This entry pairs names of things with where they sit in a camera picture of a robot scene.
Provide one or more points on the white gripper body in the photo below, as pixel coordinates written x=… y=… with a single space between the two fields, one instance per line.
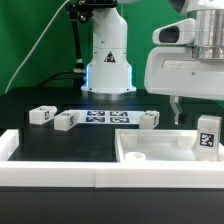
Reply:
x=173 y=71

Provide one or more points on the white square tabletop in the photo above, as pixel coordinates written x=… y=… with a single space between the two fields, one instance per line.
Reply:
x=156 y=145

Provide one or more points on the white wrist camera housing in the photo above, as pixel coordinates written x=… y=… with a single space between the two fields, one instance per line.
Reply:
x=180 y=33

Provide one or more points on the white U-shaped obstacle fence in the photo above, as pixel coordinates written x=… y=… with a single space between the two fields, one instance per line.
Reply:
x=130 y=174

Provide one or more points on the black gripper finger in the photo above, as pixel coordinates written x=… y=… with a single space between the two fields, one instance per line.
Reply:
x=179 y=115

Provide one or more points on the white sheet with AprilTags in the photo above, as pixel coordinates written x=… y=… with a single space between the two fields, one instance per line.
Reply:
x=109 y=117

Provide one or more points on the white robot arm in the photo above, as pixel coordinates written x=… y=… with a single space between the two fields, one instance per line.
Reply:
x=110 y=75

